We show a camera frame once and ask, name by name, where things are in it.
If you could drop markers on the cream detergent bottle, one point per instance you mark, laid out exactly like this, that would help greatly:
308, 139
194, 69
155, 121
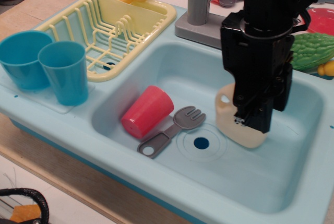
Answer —
225, 120

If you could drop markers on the green bitter gourd toy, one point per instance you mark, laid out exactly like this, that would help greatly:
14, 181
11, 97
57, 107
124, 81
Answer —
310, 50

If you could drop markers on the blue cup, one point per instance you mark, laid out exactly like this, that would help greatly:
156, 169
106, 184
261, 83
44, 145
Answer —
19, 59
64, 63

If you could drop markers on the light blue toy sink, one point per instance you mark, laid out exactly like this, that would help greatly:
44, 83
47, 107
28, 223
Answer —
288, 179

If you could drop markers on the red plate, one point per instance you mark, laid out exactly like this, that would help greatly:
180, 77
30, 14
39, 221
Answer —
321, 20

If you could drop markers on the red plastic cup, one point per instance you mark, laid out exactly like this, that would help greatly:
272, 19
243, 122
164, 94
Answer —
153, 106

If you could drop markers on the yellow toy piece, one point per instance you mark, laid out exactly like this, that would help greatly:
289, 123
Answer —
326, 69

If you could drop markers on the grey fork on table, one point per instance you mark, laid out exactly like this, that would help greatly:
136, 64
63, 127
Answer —
324, 1

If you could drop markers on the blue cup left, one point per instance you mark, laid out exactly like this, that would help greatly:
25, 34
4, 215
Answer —
19, 59

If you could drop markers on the grey toy faucet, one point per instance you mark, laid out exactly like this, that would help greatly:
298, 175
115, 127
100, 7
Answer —
199, 25

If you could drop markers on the grey spoon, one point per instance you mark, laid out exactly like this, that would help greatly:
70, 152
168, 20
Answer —
228, 3

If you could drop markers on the yellow drying rack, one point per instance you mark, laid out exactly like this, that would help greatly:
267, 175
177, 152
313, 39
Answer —
112, 32

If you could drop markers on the orange tape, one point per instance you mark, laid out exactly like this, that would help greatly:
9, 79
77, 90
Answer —
25, 212

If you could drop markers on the blue cup right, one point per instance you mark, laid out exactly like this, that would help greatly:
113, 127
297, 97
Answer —
64, 63

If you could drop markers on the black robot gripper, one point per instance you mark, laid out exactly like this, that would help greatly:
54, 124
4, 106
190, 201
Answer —
261, 69

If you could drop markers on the grey plastic fork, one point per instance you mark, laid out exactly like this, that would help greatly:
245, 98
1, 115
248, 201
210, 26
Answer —
186, 118

